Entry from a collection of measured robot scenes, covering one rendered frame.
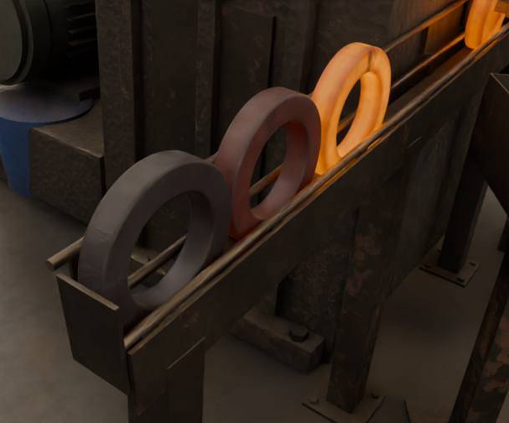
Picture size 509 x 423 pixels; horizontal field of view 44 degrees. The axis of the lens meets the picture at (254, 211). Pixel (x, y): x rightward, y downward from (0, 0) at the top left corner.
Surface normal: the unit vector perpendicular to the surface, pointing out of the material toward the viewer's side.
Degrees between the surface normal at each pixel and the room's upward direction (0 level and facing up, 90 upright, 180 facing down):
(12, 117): 0
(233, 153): 59
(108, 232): 54
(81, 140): 0
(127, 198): 34
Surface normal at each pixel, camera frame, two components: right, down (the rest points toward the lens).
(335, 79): -0.36, -0.34
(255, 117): -0.25, -0.53
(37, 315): 0.07, -0.85
